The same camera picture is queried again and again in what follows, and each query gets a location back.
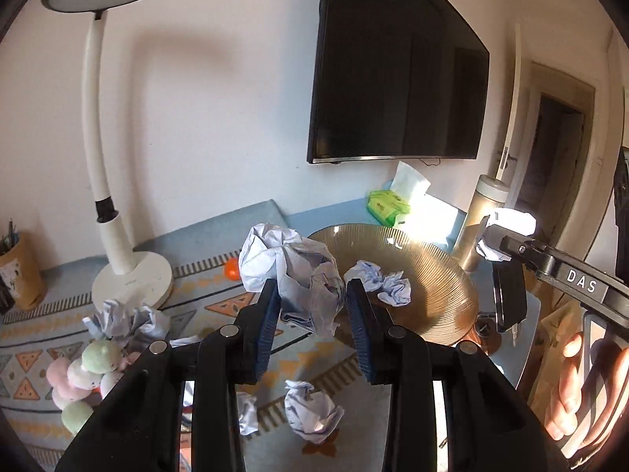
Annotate three-ball dango plush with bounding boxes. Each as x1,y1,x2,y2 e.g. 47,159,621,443
46,357,101,436

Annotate three-ball dango plush faces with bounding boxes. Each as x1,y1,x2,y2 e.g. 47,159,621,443
67,340,129,398

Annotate paper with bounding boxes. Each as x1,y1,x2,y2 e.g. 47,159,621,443
343,260,412,307
82,301,171,350

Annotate paper ball front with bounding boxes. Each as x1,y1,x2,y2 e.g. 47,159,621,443
239,224,346,338

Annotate person right hand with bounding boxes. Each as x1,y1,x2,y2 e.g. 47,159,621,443
534,302,628,471

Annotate gold ribbed bowl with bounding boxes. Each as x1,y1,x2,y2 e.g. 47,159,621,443
310,224,479,345

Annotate metal thermos bottle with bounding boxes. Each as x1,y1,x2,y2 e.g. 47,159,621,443
451,175,509,273

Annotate white door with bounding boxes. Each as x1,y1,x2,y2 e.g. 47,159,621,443
497,21,531,184

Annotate green tissue pack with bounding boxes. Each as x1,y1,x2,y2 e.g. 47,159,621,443
367,190,410,228

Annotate white desk lamp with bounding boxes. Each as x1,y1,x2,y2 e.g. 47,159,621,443
40,0,175,312

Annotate patterned woven table mat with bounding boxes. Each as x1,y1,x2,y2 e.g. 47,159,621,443
1,200,390,471

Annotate small crumpled paper ball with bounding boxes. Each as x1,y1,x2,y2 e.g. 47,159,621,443
283,380,344,445

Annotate small orange tangerine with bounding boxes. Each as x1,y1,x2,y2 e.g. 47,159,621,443
224,257,241,281

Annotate brown paper pen holder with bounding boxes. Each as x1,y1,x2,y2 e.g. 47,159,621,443
0,233,47,311

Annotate black wall television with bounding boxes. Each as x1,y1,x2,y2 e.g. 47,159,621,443
307,0,489,164

